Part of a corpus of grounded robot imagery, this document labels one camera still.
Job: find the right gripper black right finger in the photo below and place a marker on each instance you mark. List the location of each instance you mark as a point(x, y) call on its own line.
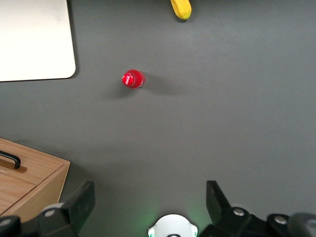
point(219, 212)

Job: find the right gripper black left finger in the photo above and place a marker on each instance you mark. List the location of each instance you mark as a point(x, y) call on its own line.
point(74, 209)

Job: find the light wooden drawer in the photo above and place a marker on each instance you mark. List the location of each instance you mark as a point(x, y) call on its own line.
point(39, 164)
point(12, 190)

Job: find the light wooden board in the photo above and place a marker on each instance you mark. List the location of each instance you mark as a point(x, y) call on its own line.
point(51, 182)

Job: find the white round green-lit wrist flange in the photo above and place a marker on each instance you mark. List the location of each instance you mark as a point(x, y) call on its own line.
point(172, 225)

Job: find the red bottle with red cap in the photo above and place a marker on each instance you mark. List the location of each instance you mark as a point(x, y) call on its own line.
point(133, 79)

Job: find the white rounded rectangular tray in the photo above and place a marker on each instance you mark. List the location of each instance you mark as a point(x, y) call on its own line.
point(32, 39)

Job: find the yellow banana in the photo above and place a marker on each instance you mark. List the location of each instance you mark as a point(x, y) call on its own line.
point(182, 8)

